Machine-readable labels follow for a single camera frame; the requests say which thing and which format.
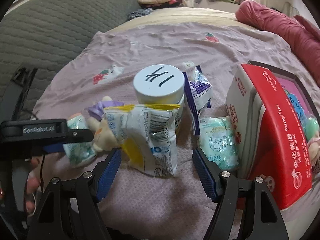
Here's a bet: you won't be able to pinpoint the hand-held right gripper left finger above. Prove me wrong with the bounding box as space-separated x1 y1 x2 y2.
26 149 123 240

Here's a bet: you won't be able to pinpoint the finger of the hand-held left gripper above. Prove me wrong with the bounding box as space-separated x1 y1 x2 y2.
67 129 94 144
43 144 66 153

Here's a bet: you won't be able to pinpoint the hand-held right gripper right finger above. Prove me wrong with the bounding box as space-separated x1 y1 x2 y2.
192 148 288 240

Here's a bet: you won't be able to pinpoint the mint green tissue pack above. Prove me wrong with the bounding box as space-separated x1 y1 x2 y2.
62 114 97 168
199 117 240 172

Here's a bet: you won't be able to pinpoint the yellow white snack packet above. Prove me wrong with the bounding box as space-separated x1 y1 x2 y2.
104 104 182 178

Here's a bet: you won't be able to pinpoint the white bottle with lid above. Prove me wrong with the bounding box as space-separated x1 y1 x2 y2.
133 65 185 135

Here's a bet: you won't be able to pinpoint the green plush ball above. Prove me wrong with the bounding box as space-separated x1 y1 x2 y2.
304 116 320 142

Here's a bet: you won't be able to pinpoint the pink shallow cardboard box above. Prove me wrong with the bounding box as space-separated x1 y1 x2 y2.
247 60 320 180

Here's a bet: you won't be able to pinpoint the person's left hand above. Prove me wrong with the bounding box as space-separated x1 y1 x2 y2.
24 155 45 215

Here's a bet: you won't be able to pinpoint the red tissue pack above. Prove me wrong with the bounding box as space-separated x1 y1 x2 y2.
226 64 313 210

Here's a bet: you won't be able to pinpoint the grey quilted headboard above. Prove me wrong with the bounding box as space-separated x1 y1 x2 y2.
0 0 142 120

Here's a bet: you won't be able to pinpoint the lilac printed blanket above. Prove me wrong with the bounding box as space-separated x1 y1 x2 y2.
30 21 320 240

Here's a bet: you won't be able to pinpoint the blue patterned cloth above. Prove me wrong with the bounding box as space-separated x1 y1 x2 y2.
127 8 153 22

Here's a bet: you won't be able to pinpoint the pale pink folded cloth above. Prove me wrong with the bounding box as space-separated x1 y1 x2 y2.
137 0 173 6

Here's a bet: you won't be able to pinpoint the beige bed sheet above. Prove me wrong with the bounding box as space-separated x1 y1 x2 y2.
107 7 250 33

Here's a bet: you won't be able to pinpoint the pink red duvet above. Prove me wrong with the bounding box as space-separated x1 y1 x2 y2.
235 0 320 85

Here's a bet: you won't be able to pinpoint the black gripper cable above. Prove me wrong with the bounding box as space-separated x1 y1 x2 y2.
40 154 46 189

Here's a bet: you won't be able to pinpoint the wall cables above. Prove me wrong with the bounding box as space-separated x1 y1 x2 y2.
285 1 300 15

